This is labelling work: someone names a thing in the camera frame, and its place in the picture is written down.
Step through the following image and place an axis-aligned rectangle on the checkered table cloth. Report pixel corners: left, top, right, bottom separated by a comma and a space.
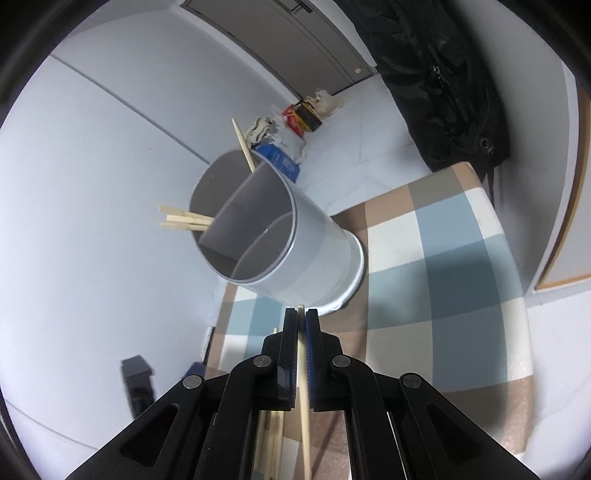
203, 161, 536, 480

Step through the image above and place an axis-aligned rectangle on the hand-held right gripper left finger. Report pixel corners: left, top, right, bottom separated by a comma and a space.
65, 308, 297, 480

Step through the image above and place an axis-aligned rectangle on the blue cardboard box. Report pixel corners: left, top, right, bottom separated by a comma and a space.
256, 141, 301, 182

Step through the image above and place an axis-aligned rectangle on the white bag with clothes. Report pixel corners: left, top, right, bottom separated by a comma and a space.
247, 115, 308, 163

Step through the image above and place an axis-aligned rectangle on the red snack bag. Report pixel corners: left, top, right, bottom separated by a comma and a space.
283, 104, 306, 136

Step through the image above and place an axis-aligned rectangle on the black backpack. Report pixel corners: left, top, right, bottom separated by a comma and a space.
332, 0, 512, 217

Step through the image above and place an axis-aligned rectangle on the bundle of wooden chopsticks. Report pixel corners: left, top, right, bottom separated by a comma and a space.
259, 327, 286, 480

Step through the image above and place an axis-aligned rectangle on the grey divided utensil holder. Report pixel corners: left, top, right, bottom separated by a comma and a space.
189, 148, 366, 317

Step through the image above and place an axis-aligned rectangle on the beige plastic bag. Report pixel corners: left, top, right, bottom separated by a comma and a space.
313, 89, 345, 117

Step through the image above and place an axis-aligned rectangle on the grey door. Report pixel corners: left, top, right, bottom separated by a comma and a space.
180, 0, 378, 96

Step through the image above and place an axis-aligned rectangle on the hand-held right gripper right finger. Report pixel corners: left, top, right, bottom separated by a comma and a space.
305, 308, 541, 480

